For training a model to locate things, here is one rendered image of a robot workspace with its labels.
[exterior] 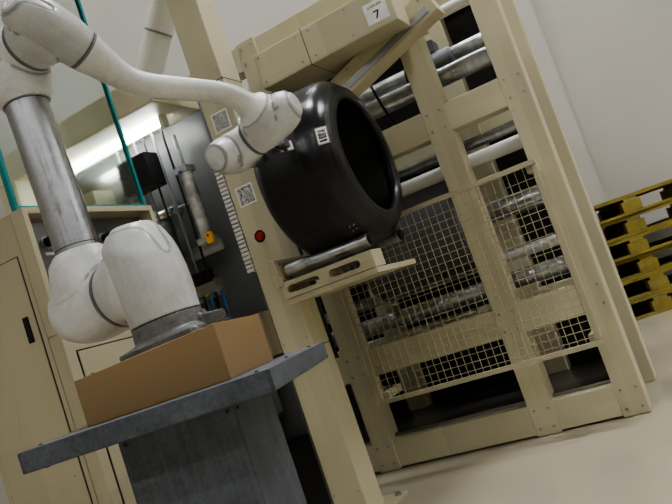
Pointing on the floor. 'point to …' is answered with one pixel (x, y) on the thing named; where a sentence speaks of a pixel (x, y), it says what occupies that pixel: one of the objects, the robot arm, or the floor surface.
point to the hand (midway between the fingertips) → (285, 146)
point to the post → (339, 488)
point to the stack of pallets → (640, 249)
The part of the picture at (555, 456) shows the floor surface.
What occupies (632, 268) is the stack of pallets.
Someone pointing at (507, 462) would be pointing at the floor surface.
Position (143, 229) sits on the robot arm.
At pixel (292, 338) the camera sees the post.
